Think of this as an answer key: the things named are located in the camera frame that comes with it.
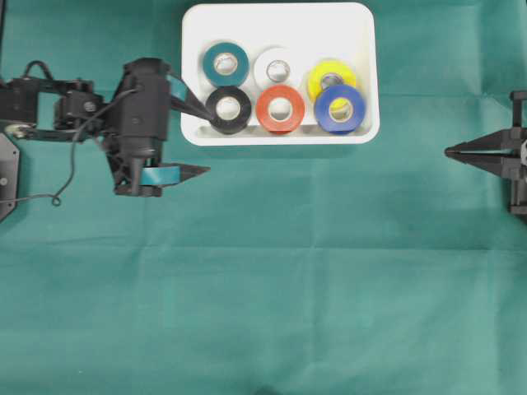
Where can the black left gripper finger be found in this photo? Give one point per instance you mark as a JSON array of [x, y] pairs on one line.
[[184, 100], [170, 174]]

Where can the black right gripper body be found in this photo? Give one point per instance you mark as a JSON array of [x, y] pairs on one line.
[[517, 205]]

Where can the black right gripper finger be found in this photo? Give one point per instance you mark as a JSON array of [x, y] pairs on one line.
[[500, 165], [496, 141]]

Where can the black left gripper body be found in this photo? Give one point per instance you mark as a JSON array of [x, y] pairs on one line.
[[117, 156]]

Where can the black tape roll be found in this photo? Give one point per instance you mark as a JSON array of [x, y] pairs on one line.
[[240, 121]]

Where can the green tape roll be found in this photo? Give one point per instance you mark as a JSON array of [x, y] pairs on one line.
[[241, 71]]

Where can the white tape roll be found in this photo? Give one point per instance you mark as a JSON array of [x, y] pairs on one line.
[[277, 66]]

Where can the red tape roll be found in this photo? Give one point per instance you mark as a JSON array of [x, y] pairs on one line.
[[293, 121]]

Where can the yellow tape roll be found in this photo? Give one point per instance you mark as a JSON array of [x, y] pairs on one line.
[[327, 73]]

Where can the blue tape roll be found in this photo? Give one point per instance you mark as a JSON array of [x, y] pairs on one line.
[[340, 109]]

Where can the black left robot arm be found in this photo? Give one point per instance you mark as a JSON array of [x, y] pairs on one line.
[[130, 128]]

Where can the white plastic tray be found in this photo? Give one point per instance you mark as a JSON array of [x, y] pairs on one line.
[[313, 31]]

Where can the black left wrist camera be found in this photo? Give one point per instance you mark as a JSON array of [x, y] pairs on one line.
[[144, 111]]

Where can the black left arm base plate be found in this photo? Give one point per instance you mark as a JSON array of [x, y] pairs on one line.
[[9, 162]]

